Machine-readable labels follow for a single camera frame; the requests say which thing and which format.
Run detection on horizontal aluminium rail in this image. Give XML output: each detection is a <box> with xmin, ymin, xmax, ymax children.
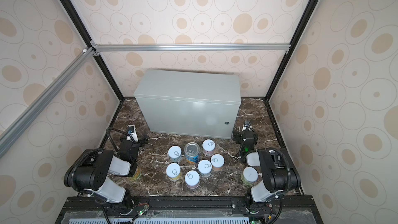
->
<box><xmin>93</xmin><ymin>43</ymin><xmax>291</xmax><ymax>52</ymax></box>

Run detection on yellow label white-lid can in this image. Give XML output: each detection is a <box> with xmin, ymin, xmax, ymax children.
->
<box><xmin>166</xmin><ymin>163</ymin><xmax>181</xmax><ymax>181</ymax></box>

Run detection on left black corner post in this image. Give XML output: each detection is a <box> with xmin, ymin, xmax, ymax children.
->
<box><xmin>59</xmin><ymin>0</ymin><xmax>124</xmax><ymax>102</ymax></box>

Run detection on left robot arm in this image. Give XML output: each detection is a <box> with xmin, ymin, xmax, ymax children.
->
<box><xmin>63</xmin><ymin>135</ymin><xmax>148</xmax><ymax>208</ymax></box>

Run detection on blue label white-lid can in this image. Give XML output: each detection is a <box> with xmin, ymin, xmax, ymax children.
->
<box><xmin>198</xmin><ymin>160</ymin><xmax>212</xmax><ymax>177</ymax></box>

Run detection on right black corner post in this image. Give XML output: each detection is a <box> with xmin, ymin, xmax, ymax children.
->
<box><xmin>265</xmin><ymin>0</ymin><xmax>331</xmax><ymax>101</ymax></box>

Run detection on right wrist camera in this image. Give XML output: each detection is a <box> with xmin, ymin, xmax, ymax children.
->
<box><xmin>242</xmin><ymin>120</ymin><xmax>251</xmax><ymax>132</ymax></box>

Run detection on pink can near cabinet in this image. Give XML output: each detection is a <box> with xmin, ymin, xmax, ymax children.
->
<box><xmin>202</xmin><ymin>139</ymin><xmax>216</xmax><ymax>157</ymax></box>

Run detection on teal label white-lid can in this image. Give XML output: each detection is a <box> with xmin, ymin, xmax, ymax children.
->
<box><xmin>168</xmin><ymin>146</ymin><xmax>182</xmax><ymax>163</ymax></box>

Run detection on open blue label can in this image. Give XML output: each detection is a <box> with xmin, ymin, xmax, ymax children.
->
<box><xmin>184</xmin><ymin>142</ymin><xmax>200</xmax><ymax>164</ymax></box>

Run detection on black corner post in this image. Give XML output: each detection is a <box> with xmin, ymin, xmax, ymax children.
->
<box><xmin>59</xmin><ymin>0</ymin><xmax>124</xmax><ymax>102</ymax></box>
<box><xmin>265</xmin><ymin>0</ymin><xmax>331</xmax><ymax>101</ymax></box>

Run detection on green yellow label can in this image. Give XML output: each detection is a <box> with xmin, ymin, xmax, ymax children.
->
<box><xmin>130</xmin><ymin>167</ymin><xmax>142</xmax><ymax>181</ymax></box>

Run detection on left diagonal aluminium rail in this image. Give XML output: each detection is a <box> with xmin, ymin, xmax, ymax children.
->
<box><xmin>1</xmin><ymin>47</ymin><xmax>94</xmax><ymax>157</ymax></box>

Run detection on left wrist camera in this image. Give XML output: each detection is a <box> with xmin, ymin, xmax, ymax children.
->
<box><xmin>126</xmin><ymin>124</ymin><xmax>138</xmax><ymax>143</ymax></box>

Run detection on peach label white-lid can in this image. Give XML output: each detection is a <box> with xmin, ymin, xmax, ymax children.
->
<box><xmin>210</xmin><ymin>154</ymin><xmax>225</xmax><ymax>172</ymax></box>

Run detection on green orange label can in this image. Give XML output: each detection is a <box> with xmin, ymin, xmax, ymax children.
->
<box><xmin>241</xmin><ymin>167</ymin><xmax>258</xmax><ymax>186</ymax></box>

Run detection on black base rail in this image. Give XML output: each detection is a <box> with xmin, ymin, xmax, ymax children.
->
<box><xmin>56</xmin><ymin>196</ymin><xmax>323</xmax><ymax>224</ymax></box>

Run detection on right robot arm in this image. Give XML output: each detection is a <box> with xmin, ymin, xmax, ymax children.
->
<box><xmin>232</xmin><ymin>121</ymin><xmax>301</xmax><ymax>203</ymax></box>

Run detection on grey metal cabinet box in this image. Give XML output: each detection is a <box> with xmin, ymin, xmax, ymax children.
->
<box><xmin>134</xmin><ymin>69</ymin><xmax>241</xmax><ymax>139</ymax></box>

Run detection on pink label white-lid can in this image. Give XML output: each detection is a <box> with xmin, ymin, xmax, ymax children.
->
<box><xmin>184</xmin><ymin>170</ymin><xmax>200</xmax><ymax>189</ymax></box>

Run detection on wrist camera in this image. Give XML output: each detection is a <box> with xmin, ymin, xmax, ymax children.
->
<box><xmin>126</xmin><ymin>124</ymin><xmax>138</xmax><ymax>143</ymax></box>
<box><xmin>242</xmin><ymin>120</ymin><xmax>251</xmax><ymax>132</ymax></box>

